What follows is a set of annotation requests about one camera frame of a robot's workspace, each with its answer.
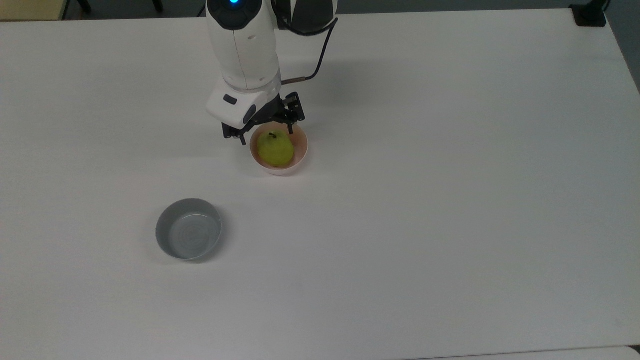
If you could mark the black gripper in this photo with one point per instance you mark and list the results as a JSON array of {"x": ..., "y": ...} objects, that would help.
[{"x": 272, "y": 112}]

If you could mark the green pear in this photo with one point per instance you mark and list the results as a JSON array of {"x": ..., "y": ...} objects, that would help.
[{"x": 275, "y": 150}]

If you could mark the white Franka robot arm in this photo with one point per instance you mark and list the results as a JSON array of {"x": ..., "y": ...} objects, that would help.
[{"x": 245, "y": 45}]

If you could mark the pink plastic bowl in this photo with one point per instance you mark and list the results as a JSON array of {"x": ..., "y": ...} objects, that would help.
[{"x": 301, "y": 149}]

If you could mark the grey plastic bowl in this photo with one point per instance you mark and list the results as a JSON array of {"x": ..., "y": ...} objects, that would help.
[{"x": 188, "y": 235}]

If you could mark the black furniture leg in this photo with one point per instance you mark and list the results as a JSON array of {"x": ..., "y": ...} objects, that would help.
[
  {"x": 158, "y": 5},
  {"x": 85, "y": 6}
]

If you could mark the beige wooden board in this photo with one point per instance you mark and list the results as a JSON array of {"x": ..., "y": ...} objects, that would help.
[{"x": 30, "y": 9}]

